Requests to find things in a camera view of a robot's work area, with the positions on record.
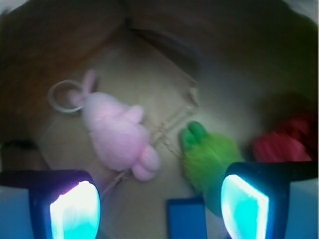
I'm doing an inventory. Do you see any red crinkled toy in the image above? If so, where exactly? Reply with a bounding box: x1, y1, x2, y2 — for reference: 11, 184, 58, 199
252, 111, 319, 163

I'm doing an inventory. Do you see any pink plush bunny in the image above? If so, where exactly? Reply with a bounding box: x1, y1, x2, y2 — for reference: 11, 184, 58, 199
68, 70, 160, 181

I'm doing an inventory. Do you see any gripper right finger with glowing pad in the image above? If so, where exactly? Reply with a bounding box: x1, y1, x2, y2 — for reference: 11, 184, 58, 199
221, 161, 319, 239

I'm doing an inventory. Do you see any brown paper bag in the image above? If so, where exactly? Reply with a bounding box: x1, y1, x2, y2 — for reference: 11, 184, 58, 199
0, 0, 319, 239

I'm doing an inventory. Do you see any green plush animal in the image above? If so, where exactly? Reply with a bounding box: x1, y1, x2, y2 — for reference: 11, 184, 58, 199
179, 121, 244, 217

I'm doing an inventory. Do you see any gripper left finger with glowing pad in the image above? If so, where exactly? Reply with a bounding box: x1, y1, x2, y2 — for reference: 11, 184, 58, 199
0, 170, 101, 239

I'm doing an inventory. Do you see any blue rectangular block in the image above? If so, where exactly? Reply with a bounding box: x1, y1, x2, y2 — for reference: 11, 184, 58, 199
166, 197, 207, 239

